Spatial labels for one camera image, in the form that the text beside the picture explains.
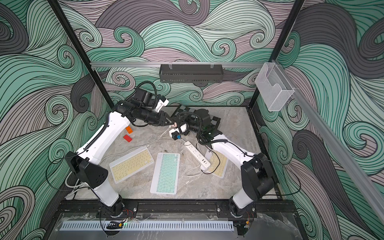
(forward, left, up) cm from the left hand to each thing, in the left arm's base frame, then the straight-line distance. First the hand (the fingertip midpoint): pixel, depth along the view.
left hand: (172, 121), depth 72 cm
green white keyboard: (-15, +5, -30) cm, 34 cm away
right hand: (+6, -1, -2) cm, 7 cm away
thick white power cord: (-24, +53, -25) cm, 63 cm away
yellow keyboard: (-10, +29, -29) cm, 42 cm away
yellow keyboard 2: (-13, -28, -29) cm, 42 cm away
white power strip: (-6, -15, -28) cm, 32 cm away
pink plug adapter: (-1, -1, -2) cm, 2 cm away
